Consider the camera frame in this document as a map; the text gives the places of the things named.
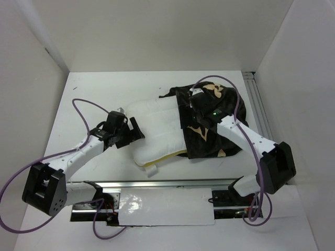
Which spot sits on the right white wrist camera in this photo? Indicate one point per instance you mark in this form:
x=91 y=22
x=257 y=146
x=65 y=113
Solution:
x=195 y=91

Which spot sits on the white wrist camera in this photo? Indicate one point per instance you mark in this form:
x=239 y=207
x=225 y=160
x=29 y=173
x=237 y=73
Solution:
x=195 y=91
x=121 y=110

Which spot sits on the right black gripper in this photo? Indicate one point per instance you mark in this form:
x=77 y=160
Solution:
x=191 y=109

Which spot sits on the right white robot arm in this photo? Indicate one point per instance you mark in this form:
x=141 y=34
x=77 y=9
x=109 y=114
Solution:
x=275 y=162

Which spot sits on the white pillow yellow edge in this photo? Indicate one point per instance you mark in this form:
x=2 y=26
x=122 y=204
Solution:
x=159 y=121

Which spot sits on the white cover plate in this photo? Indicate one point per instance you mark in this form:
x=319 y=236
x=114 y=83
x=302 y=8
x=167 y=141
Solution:
x=165 y=207

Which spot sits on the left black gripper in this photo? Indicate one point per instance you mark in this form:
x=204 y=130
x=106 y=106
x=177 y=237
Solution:
x=138 y=134

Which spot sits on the black beige patterned pillowcase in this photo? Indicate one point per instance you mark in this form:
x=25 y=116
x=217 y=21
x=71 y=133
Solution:
x=199 y=124

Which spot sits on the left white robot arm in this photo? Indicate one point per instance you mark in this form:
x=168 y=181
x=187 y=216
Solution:
x=48 y=186

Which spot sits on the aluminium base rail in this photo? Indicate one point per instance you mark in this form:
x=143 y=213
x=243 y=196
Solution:
x=227 y=204

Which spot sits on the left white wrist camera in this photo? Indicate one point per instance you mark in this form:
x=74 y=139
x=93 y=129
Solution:
x=121 y=110

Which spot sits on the aluminium side rail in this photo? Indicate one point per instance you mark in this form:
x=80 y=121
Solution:
x=257 y=106

